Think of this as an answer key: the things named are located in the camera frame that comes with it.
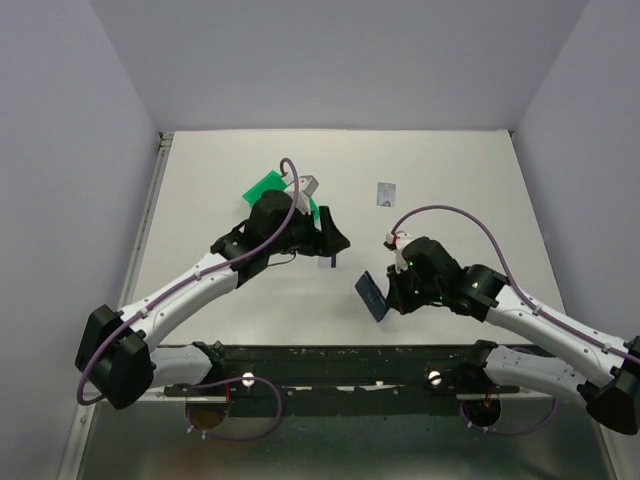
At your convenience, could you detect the aluminium front frame rail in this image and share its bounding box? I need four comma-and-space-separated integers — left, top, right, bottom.
57, 404, 97, 480

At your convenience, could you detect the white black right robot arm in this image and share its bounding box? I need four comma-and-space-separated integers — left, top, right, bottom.
384, 232, 639, 435

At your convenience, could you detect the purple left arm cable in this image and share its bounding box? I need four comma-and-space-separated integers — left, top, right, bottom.
75, 158, 306, 406

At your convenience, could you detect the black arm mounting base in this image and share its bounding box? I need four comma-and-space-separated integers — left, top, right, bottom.
164, 341, 518, 417

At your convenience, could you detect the aluminium table edge rail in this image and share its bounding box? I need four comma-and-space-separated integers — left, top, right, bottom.
117, 132, 175, 307

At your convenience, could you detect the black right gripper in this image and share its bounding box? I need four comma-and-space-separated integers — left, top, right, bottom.
385, 259, 444, 314

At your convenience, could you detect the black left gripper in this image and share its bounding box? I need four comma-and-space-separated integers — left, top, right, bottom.
267, 206, 351, 258

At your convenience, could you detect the silver card on table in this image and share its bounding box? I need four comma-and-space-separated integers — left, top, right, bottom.
376, 182, 396, 208

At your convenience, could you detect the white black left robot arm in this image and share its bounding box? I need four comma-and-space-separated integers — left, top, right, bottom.
75, 190, 350, 409

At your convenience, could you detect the green plastic bin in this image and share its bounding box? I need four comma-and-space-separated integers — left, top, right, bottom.
243, 170, 319, 220

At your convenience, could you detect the grey striped credit card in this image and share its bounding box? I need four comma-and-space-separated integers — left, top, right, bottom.
318, 255, 337, 269

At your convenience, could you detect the blue leather card holder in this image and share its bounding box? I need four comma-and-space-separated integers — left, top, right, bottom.
354, 271, 389, 323

